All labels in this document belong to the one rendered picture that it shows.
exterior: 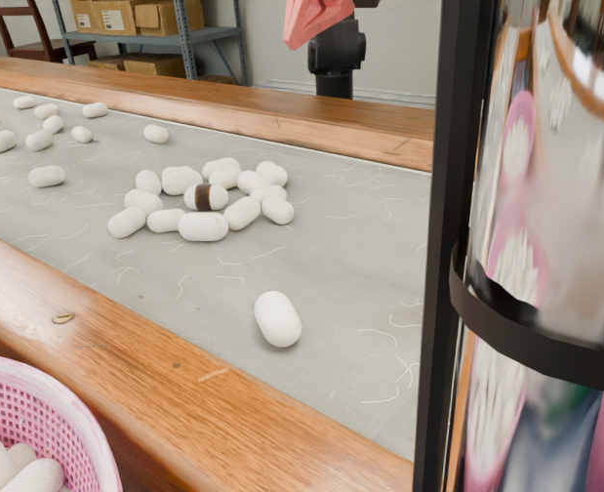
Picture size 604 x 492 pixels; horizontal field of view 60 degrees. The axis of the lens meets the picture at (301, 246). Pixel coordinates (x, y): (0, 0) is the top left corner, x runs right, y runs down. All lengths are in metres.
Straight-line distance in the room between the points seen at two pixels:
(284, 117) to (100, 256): 0.29
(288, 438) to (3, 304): 0.19
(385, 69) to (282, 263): 2.37
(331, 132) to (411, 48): 2.07
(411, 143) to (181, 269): 0.26
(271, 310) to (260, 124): 0.37
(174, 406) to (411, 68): 2.47
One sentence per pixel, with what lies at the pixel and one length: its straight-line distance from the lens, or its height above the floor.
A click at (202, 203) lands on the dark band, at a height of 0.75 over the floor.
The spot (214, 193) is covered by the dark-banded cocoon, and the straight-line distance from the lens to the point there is 0.44.
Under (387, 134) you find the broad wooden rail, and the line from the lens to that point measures 0.54.
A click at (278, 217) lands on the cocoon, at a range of 0.41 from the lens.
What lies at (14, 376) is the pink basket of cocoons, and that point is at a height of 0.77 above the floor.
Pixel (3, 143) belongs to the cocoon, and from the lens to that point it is 0.72.
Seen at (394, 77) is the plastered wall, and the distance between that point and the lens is 2.68.
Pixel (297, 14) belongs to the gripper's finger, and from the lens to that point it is 0.51.
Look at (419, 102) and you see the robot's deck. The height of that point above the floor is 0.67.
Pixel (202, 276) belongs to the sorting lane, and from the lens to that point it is 0.36.
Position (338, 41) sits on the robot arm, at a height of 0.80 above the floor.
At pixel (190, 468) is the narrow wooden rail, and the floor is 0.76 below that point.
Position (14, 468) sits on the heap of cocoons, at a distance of 0.29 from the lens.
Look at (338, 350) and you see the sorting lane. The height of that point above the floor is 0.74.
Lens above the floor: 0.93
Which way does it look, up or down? 30 degrees down
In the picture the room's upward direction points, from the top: 4 degrees counter-clockwise
